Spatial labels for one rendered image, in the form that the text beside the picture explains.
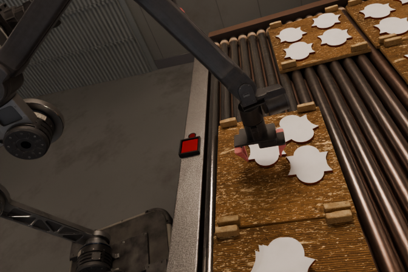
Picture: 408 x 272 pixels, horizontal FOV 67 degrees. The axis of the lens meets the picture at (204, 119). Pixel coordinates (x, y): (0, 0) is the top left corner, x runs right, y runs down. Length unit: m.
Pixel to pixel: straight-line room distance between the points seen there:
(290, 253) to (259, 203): 0.17
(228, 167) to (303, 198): 0.25
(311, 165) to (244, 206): 0.22
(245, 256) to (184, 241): 0.18
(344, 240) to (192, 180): 0.47
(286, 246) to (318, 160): 0.27
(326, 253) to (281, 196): 0.18
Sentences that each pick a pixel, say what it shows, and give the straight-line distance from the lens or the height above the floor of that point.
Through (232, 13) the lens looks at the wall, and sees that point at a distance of 3.38.
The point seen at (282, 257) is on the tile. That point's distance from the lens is 0.76.
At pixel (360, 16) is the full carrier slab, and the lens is 1.62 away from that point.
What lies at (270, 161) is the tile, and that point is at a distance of 0.94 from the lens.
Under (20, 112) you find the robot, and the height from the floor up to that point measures 1.24.
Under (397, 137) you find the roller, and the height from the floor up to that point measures 0.92.
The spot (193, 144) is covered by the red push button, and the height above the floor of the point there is 0.93.
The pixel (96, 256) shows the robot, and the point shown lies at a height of 0.40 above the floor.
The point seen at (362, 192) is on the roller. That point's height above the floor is 0.92.
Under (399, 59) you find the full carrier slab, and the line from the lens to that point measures 1.31.
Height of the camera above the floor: 1.65
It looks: 37 degrees down
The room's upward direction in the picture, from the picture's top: 23 degrees counter-clockwise
